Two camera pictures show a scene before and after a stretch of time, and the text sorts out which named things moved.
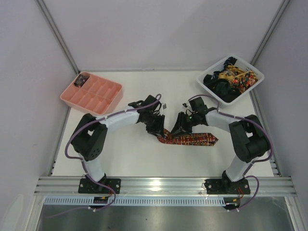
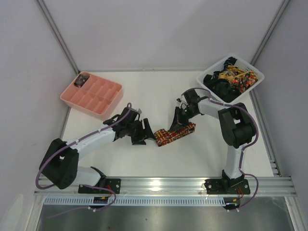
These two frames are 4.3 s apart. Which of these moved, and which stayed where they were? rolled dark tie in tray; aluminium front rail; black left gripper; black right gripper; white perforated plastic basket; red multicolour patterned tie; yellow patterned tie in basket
Moved: red multicolour patterned tie; black right gripper; black left gripper
Stayed: yellow patterned tie in basket; aluminium front rail; white perforated plastic basket; rolled dark tie in tray
